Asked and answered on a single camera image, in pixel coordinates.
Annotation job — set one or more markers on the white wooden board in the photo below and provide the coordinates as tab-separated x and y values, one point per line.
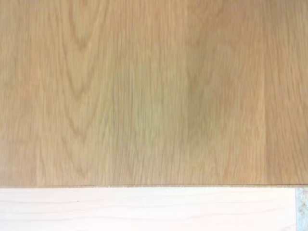
144	209

